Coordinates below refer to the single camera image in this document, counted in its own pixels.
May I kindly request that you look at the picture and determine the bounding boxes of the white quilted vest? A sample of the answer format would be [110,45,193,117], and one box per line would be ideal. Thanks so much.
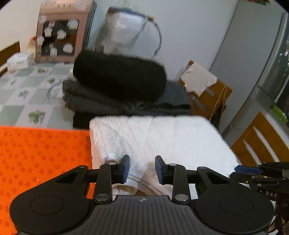
[89,116,238,196]

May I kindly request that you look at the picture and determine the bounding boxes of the dark grey folded clothes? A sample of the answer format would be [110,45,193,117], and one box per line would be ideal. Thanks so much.
[62,79,192,130]

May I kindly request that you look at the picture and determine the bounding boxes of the wooden chair with cushion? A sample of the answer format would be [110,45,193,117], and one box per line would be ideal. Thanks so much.
[231,112,288,166]

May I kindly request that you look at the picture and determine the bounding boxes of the far wooden chair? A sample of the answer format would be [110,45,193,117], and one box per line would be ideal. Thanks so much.
[178,60,233,121]

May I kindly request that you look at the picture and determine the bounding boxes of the orange patterned table mat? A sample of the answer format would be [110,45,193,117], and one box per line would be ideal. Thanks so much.
[0,126,92,234]

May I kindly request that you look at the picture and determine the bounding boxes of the black folded garment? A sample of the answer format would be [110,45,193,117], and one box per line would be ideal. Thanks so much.
[73,50,167,102]

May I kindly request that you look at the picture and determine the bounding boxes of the cream cloth on chair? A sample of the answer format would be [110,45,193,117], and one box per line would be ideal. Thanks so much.
[180,62,217,97]

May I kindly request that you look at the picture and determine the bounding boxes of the green checkered tablecloth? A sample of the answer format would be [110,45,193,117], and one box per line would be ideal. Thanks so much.
[1,63,74,129]

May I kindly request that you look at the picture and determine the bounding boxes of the white plastic bag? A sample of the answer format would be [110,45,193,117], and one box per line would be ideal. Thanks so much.
[94,6,163,59]

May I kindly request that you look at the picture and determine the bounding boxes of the white tissue box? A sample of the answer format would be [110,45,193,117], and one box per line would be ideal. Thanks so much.
[6,52,34,71]

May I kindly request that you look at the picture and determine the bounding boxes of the pink water dispenser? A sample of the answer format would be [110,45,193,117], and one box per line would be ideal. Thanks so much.
[35,1,97,63]

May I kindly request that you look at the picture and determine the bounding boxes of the wooden chair behind table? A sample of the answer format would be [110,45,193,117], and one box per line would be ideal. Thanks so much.
[0,41,21,76]

